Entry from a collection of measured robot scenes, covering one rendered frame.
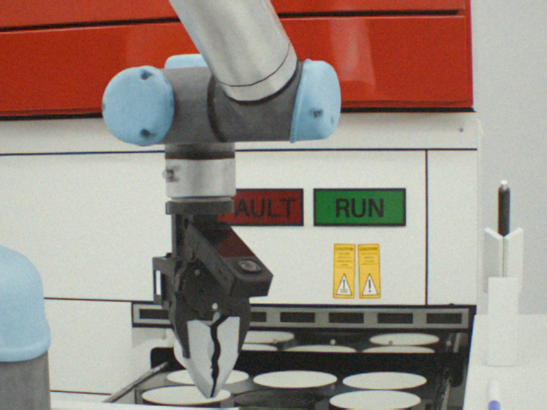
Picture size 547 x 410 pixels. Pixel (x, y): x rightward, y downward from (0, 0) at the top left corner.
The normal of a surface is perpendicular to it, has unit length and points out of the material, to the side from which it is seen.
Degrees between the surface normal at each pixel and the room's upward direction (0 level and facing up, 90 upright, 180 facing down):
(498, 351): 90
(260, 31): 112
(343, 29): 90
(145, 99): 90
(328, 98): 90
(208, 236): 27
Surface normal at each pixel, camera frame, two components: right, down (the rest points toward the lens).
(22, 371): 0.84, 0.01
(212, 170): 0.44, 0.04
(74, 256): -0.19, 0.05
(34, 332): 0.96, -0.04
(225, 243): 0.25, -0.87
